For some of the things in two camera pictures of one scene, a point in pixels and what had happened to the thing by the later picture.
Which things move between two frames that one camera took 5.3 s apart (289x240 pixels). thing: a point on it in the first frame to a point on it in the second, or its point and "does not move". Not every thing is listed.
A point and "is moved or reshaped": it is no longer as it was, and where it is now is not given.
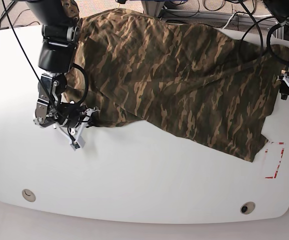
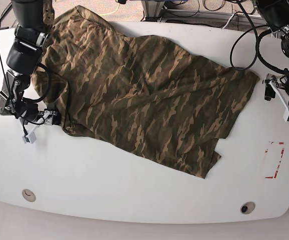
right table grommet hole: [247, 207] does not move
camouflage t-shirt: [197, 83] is moved or reshaped
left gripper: [74, 121] to [49, 117]
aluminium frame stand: [153, 7] does not move
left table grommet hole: [28, 195] does not move
